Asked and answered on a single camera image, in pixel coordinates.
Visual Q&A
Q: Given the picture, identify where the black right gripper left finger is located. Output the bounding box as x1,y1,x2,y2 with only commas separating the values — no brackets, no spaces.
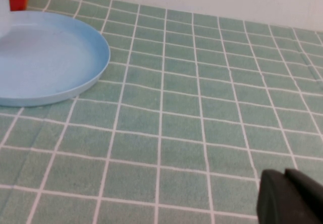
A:
256,169,323,224

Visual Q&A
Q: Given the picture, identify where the green checkered tablecloth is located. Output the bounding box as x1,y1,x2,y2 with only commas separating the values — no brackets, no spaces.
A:
0,0,323,224

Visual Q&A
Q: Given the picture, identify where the light blue round plate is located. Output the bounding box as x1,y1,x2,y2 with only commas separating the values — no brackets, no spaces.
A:
0,10,111,107

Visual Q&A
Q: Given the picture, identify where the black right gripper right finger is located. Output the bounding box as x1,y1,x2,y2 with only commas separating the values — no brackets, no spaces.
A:
284,167,323,219

